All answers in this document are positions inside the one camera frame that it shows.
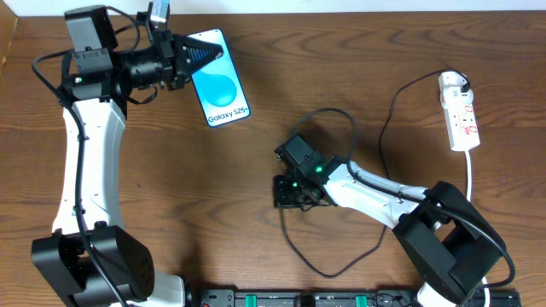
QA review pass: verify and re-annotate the blue Galaxy smartphone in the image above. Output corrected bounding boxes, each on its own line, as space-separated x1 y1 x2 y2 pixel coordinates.
189 29 251 128

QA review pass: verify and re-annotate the black charger cable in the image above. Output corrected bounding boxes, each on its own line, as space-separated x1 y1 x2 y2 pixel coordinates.
277 67 472 279

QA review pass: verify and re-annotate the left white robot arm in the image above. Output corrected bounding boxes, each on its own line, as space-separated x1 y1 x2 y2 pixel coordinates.
31 1 224 306

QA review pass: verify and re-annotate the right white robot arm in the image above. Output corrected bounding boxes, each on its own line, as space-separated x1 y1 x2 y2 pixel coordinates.
273 134 507 306

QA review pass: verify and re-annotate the white USB charger plug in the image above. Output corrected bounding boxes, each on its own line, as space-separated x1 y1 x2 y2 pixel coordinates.
439 71 473 109

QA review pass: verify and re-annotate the white power strip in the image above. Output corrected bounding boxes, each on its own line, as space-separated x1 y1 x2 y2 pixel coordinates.
444 103 480 152

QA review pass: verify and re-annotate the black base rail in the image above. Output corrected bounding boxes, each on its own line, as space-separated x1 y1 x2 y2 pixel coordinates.
187 288 522 307

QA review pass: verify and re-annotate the white power strip cord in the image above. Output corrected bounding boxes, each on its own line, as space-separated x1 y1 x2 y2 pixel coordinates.
463 148 474 201

